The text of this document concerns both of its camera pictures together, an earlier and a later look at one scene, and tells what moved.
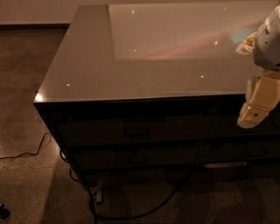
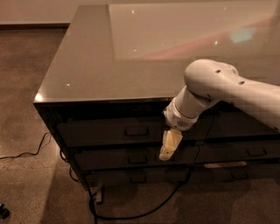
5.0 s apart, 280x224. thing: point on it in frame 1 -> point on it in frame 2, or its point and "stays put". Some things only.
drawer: [130, 130] stays put
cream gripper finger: [262, 94] -> [172, 137]
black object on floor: [4, 213] stays put
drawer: [121, 157] stays put
